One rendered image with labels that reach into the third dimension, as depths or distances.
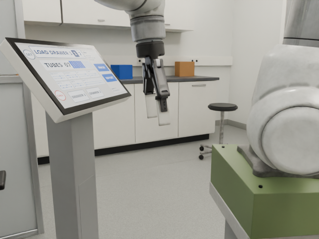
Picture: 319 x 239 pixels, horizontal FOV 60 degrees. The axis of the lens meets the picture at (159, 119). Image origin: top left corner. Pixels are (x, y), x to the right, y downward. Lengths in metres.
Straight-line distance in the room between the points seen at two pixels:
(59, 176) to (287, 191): 0.89
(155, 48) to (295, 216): 0.50
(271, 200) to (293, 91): 0.27
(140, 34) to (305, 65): 0.41
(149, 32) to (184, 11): 3.39
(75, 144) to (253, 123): 0.83
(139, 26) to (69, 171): 0.69
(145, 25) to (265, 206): 0.49
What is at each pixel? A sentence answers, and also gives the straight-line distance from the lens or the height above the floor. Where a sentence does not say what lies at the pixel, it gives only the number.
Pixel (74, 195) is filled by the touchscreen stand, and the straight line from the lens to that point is 1.23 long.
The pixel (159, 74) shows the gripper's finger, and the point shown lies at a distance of 0.68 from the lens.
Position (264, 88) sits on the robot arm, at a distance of 0.47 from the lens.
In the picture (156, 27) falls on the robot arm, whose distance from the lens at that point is 0.72.
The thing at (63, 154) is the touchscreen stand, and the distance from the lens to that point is 1.18.
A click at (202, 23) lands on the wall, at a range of 4.70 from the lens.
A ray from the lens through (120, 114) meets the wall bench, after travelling 3.33.
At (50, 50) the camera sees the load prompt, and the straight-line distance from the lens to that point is 1.12.
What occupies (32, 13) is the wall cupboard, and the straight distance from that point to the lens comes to 3.50.
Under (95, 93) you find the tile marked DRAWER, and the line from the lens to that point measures 1.11.
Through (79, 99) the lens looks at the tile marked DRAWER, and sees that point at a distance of 1.01.
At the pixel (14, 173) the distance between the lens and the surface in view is 1.96.
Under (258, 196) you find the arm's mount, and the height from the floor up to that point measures 0.86.
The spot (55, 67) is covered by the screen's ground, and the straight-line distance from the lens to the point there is 1.06.
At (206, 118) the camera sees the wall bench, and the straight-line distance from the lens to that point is 3.94.
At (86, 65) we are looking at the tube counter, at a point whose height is 1.11.
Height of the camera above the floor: 1.13
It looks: 12 degrees down
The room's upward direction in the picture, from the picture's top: straight up
